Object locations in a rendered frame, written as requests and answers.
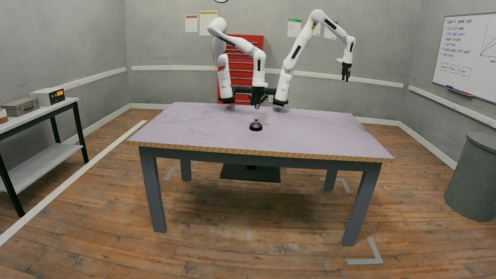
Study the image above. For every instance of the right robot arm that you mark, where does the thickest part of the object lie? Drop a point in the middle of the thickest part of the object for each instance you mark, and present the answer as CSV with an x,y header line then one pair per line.
x,y
218,29

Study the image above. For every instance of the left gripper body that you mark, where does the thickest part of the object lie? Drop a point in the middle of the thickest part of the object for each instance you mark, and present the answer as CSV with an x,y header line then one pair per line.
x,y
346,66

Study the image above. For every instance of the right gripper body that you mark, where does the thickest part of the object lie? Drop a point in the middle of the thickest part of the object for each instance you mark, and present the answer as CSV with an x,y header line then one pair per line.
x,y
258,90

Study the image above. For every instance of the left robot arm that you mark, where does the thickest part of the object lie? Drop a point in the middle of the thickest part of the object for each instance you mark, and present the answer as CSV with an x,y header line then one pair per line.
x,y
316,16

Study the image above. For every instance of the grey dome bell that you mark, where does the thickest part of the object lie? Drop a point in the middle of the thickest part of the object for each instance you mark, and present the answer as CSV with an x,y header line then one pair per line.
x,y
255,126

